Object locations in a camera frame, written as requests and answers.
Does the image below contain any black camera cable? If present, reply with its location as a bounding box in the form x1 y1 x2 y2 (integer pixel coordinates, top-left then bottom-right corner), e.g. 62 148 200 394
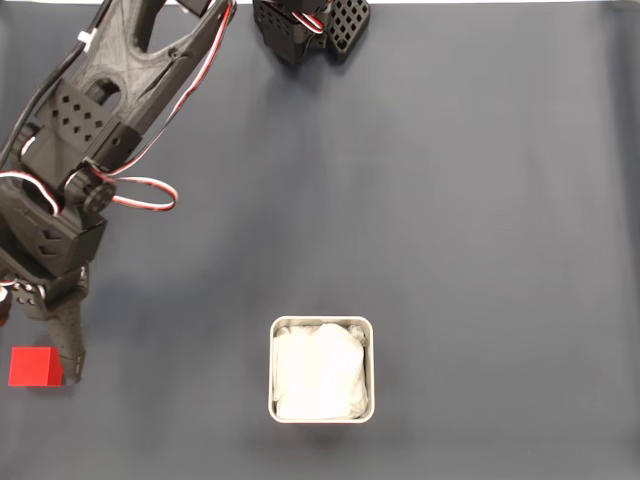
0 0 110 169

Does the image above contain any white cloth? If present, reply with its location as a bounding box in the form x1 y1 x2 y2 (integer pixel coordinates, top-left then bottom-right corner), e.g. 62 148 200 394
273 322 371 421

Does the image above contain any red cube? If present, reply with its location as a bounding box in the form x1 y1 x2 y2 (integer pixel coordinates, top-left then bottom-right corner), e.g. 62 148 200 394
8 346 65 388

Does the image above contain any beige square box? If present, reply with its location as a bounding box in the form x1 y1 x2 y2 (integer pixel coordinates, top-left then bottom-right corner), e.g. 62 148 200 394
268 314 376 425

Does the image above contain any red white servo cable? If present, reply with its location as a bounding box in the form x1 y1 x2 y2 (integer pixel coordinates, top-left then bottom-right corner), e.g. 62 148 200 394
0 0 238 217

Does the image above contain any dark table mat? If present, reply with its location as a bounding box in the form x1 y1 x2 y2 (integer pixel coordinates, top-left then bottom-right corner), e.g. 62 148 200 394
0 2 640 480

